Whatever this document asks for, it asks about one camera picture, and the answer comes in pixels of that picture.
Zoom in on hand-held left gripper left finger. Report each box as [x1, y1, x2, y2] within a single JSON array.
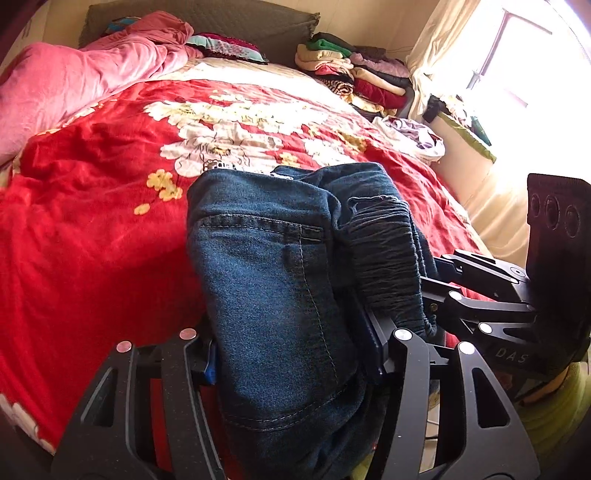
[[51, 325, 227, 480]]

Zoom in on blue jeans pants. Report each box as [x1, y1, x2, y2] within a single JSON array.
[[185, 161, 439, 480]]

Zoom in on pile of folded clothes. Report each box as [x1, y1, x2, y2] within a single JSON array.
[[295, 32, 413, 117]]

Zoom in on pink quilt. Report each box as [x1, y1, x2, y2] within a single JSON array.
[[0, 11, 205, 164]]

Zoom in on heap of clothes on sill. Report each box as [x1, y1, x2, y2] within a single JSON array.
[[425, 92, 498, 163]]

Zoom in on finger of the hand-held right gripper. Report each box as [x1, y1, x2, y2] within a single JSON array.
[[435, 248, 533, 302], [421, 276, 537, 342]]

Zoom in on window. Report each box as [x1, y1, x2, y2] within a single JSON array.
[[471, 0, 591, 185]]

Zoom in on teal patterned pillow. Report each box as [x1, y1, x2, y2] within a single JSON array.
[[185, 32, 270, 64]]

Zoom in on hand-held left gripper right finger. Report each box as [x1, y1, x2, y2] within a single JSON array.
[[360, 300, 541, 480]]

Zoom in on red floral blanket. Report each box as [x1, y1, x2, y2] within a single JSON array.
[[0, 78, 490, 480]]

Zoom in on dark quilted headboard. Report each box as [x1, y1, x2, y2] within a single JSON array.
[[78, 0, 321, 63]]

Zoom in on white purple garment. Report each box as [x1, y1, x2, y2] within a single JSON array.
[[372, 115, 447, 164]]

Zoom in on purple cloth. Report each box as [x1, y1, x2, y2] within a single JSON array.
[[392, 119, 445, 157]]

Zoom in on person's green clothing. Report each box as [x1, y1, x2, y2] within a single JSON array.
[[505, 355, 591, 467]]

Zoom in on cream curtain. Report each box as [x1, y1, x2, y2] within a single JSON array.
[[406, 0, 509, 118]]

